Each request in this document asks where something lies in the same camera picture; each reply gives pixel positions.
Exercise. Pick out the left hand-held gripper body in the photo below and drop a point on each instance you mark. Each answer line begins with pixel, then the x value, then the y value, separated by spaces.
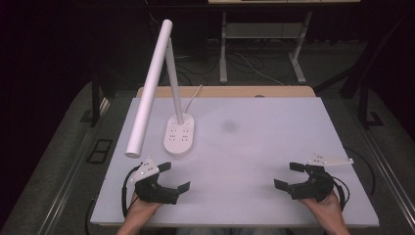
pixel 153 191

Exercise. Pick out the black rectangular floor frame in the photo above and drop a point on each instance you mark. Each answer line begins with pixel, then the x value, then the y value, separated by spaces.
pixel 99 150

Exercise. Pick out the wooden table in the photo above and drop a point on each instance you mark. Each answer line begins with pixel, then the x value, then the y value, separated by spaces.
pixel 228 91

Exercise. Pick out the metal floor rail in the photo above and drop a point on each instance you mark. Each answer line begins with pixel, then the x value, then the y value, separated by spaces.
pixel 388 169
pixel 65 189

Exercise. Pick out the white desk lamp with socket base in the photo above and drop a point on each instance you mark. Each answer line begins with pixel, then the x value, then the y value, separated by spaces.
pixel 148 91

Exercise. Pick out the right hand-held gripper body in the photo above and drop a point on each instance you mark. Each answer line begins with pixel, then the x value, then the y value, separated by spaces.
pixel 314 186

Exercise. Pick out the person's left hand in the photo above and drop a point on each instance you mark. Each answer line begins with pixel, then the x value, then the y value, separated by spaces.
pixel 143 209

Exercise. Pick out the black metal stand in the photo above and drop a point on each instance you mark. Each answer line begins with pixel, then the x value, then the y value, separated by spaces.
pixel 95 101
pixel 363 98

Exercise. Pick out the person's right hand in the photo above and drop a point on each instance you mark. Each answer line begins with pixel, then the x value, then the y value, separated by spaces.
pixel 323 207

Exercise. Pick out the grey metal desk frame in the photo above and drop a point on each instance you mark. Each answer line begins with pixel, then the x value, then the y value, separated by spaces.
pixel 261 31

